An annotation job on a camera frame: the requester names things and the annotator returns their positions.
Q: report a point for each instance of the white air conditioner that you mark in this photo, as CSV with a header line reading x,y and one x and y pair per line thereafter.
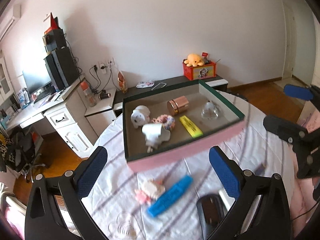
x,y
8,20

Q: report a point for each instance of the pink storage box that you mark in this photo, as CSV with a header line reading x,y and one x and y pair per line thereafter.
x,y
160,160

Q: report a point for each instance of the orange snack bag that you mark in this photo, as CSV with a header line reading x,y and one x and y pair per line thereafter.
x,y
122,82

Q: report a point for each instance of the blue white box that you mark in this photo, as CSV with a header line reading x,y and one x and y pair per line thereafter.
x,y
22,98

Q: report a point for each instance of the patterned cloth pouch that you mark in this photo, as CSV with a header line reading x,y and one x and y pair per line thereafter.
x,y
145,84

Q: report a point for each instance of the colourful crochet scrunchie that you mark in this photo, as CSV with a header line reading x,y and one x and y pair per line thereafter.
x,y
166,121

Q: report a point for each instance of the white charger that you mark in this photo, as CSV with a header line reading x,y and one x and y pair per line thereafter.
x,y
225,200

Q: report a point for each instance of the clear glass stopper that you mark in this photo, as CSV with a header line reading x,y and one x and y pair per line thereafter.
x,y
211,110

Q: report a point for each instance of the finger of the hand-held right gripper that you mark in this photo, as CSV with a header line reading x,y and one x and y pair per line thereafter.
x,y
280,125
297,92

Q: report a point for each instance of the white desk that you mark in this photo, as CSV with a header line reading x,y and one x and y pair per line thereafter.
x,y
30,111

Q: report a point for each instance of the white wall outlets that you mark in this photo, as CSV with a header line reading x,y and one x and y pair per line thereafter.
x,y
106,63

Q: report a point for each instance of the yellow highlighter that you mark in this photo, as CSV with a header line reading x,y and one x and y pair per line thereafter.
x,y
191,126

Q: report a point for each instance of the pink white block toy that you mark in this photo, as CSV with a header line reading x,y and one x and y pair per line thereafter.
x,y
150,190

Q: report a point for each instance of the low white side cabinet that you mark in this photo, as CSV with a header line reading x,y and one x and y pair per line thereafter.
x,y
100,107

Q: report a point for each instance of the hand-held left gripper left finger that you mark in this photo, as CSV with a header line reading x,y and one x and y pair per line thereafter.
x,y
92,172

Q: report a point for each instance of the white plush toy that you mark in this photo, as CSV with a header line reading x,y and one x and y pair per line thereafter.
x,y
139,116

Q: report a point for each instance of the grey toy figure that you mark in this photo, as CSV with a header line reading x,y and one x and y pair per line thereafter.
x,y
208,61

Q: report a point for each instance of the red tag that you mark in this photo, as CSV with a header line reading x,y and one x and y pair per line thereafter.
x,y
205,55

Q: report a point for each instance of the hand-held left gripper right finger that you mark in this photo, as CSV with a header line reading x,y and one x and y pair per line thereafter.
x,y
223,175

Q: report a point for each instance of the white drawer cabinet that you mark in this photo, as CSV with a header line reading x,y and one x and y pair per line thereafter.
x,y
72,125

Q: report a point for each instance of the black cylinder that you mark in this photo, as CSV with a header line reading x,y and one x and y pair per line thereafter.
x,y
105,96

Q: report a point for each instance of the stack of black boxes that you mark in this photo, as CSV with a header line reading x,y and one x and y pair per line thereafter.
x,y
55,40

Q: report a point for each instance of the black office chair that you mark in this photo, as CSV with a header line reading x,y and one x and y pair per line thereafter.
x,y
20,152

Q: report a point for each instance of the white door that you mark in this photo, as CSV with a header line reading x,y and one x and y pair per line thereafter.
x,y
289,42

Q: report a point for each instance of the pink bedding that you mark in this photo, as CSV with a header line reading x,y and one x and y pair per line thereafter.
x,y
306,200

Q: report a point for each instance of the clear glass dish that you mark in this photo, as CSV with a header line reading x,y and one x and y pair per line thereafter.
x,y
122,226

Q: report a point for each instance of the black computer monitor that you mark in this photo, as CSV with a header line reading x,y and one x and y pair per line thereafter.
x,y
36,85

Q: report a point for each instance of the white glass-door cabinet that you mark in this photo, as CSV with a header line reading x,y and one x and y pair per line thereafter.
x,y
5,80

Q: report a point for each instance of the bottle with orange cap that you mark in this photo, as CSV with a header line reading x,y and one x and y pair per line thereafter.
x,y
88,95

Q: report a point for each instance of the white phone case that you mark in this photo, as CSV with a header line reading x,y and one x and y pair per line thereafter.
x,y
160,85

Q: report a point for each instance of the rose gold jar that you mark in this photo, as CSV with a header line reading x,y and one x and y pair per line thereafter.
x,y
178,105

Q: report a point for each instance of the orange plush octopus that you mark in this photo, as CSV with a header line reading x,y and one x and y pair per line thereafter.
x,y
193,59

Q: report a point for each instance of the blue highlighter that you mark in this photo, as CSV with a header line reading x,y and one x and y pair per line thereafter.
x,y
170,196

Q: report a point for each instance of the black computer tower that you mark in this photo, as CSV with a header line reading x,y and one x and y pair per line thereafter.
x,y
62,67

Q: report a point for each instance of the red tin box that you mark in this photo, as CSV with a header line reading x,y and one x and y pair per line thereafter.
x,y
200,72

